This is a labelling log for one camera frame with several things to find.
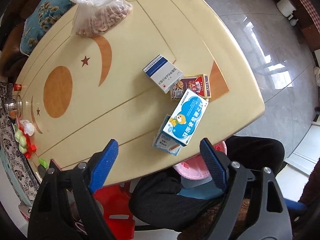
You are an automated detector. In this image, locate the smartphone with pink edge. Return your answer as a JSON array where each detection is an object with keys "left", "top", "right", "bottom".
[{"left": 51, "top": 158, "right": 62, "bottom": 172}]

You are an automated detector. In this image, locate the white low cabinet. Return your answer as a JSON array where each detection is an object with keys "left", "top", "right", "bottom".
[{"left": 274, "top": 121, "right": 320, "bottom": 203}]

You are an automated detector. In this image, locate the glass jar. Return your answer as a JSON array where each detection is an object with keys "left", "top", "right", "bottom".
[{"left": 2, "top": 95, "right": 23, "bottom": 114}]

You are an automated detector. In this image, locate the blue cartoon medicine box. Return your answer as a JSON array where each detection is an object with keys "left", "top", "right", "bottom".
[{"left": 162, "top": 88, "right": 209, "bottom": 146}]

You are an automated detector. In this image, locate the brown leather sofa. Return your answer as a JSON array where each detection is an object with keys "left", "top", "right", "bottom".
[{"left": 0, "top": 0, "right": 38, "bottom": 78}]

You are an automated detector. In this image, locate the white round appliance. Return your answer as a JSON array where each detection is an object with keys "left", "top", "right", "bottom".
[{"left": 276, "top": 0, "right": 298, "bottom": 27}]

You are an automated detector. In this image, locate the black and white patterned blanket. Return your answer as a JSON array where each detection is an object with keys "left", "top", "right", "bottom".
[{"left": 0, "top": 81, "right": 42, "bottom": 205}]

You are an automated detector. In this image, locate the blue floral seat cover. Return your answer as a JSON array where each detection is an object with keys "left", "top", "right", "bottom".
[{"left": 20, "top": 0, "right": 83, "bottom": 55}]

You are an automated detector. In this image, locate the red checkered cloth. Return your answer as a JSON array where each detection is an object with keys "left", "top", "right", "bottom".
[{"left": 287, "top": 0, "right": 320, "bottom": 50}]

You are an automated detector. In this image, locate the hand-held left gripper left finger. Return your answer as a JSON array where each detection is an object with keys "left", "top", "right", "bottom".
[{"left": 27, "top": 139, "right": 119, "bottom": 240}]

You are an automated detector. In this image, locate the loose white tissue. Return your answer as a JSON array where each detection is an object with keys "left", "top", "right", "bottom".
[{"left": 19, "top": 119, "right": 35, "bottom": 136}]

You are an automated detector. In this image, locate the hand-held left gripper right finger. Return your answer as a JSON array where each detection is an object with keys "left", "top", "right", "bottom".
[{"left": 199, "top": 137, "right": 293, "bottom": 240}]

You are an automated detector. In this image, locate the plastic bag of peanuts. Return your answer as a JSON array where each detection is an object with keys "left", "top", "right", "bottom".
[{"left": 63, "top": 0, "right": 141, "bottom": 37}]

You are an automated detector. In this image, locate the pink lined trash bin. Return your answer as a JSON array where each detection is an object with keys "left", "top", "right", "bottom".
[{"left": 175, "top": 140, "right": 228, "bottom": 180}]

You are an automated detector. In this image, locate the red fruit tray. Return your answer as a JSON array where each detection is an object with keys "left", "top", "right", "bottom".
[{"left": 14, "top": 125, "right": 37, "bottom": 158}]

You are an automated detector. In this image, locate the red plastic stool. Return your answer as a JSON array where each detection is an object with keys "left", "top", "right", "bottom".
[{"left": 94, "top": 180, "right": 137, "bottom": 240}]

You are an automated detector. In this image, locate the white medicine box blue stripe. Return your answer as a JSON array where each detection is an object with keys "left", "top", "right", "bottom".
[{"left": 142, "top": 54, "right": 185, "bottom": 94}]

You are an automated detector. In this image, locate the white and blue box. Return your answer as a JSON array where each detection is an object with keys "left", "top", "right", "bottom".
[{"left": 152, "top": 114, "right": 182, "bottom": 156}]

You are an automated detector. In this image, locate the green ceramic tea set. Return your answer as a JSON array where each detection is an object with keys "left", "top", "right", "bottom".
[{"left": 14, "top": 130, "right": 28, "bottom": 153}]

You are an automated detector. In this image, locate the red playing card box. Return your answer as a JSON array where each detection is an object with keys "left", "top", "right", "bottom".
[{"left": 170, "top": 74, "right": 212, "bottom": 102}]

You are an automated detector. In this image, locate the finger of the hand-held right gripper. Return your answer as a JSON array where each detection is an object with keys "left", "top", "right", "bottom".
[{"left": 285, "top": 199, "right": 307, "bottom": 213}]

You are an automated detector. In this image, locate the cream wooden coffee table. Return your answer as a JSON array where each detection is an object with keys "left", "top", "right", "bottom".
[{"left": 17, "top": 0, "right": 266, "bottom": 188}]

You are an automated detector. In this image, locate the person's left leg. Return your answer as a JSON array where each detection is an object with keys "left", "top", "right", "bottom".
[{"left": 129, "top": 167, "right": 227, "bottom": 233}]

